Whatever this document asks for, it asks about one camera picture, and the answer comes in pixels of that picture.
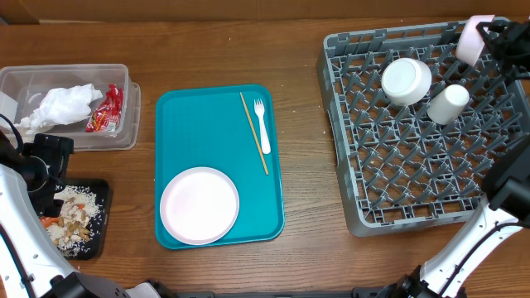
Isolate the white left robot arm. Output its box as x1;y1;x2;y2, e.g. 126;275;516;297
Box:
1;134;174;297

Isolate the black waste tray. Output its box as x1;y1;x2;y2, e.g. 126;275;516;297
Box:
41;178;112;260

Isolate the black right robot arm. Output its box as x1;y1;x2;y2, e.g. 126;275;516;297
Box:
377;15;529;297

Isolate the teal tray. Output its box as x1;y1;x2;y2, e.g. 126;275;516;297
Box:
154;84;285;250

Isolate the peanuts and rice waste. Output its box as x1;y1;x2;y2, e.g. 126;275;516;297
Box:
45;186;103;259

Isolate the pink bowl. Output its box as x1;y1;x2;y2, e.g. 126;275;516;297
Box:
456;15;494;66

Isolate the wooden chopstick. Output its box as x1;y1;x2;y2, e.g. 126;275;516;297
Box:
239;92;269;175

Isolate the pink plate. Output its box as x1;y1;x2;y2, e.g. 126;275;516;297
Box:
160;167;240;246

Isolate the white napkin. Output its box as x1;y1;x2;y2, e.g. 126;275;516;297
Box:
15;84;103;134

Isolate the grey dish rack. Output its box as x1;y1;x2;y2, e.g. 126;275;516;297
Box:
317;21;529;237

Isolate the red snack wrapper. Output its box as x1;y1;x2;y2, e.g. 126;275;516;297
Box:
85;84;123;132

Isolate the orange carrot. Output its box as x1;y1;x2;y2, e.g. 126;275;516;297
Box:
40;217;60;228

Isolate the light green bowl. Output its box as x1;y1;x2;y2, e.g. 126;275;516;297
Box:
381;58;431;106

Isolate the white plastic fork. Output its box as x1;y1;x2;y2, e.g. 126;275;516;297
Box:
254;99;271;155

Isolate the clear plastic bin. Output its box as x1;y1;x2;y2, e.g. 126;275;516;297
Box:
1;64;141;151

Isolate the white cup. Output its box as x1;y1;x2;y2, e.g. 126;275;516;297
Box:
426;84;470;125

